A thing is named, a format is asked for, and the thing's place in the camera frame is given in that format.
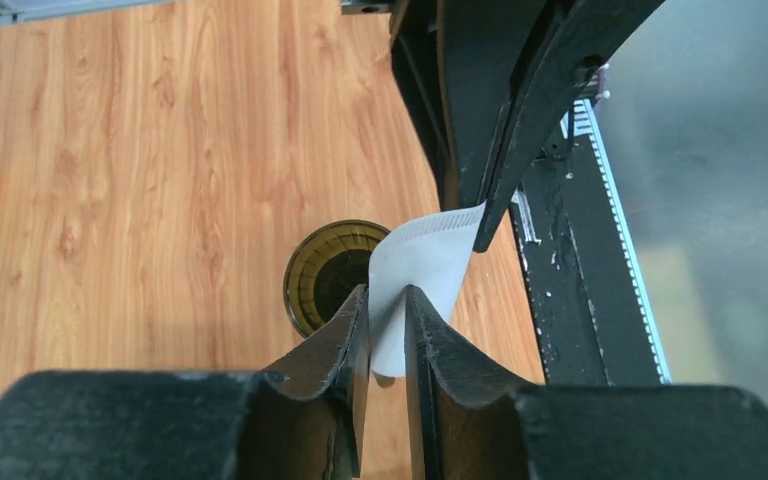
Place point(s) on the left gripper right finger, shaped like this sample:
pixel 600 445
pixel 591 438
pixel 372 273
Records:
pixel 471 418

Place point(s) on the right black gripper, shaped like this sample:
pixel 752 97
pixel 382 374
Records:
pixel 479 44

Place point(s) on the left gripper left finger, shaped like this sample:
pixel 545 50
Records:
pixel 300 417

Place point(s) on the dark brown coffee dripper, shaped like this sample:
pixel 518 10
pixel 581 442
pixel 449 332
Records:
pixel 325 268

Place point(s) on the white paper coffee filter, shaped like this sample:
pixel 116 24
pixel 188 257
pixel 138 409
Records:
pixel 430 252

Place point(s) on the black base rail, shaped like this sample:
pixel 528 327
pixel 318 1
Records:
pixel 592 317

